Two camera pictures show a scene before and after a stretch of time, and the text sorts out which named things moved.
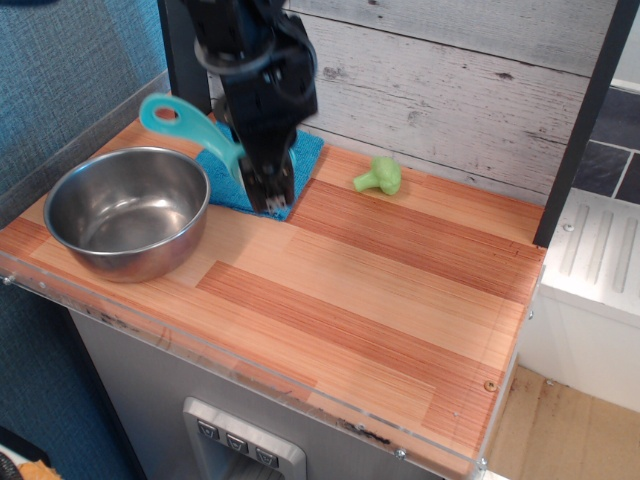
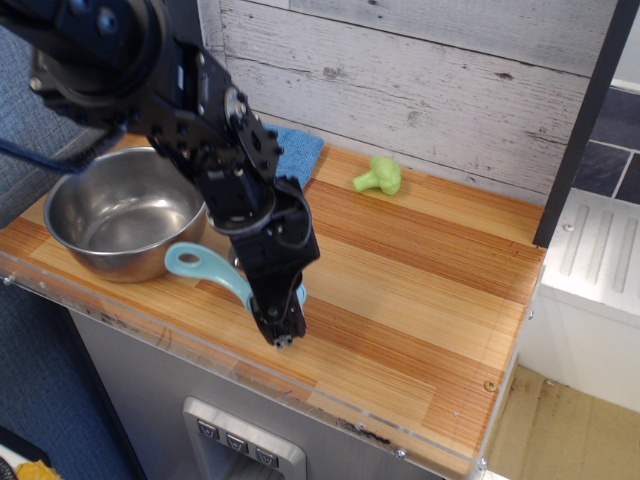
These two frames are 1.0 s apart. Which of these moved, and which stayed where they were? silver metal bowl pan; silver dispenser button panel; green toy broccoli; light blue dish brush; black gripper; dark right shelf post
Moved: light blue dish brush; black gripper
Stayed: silver dispenser button panel; silver metal bowl pan; dark right shelf post; green toy broccoli
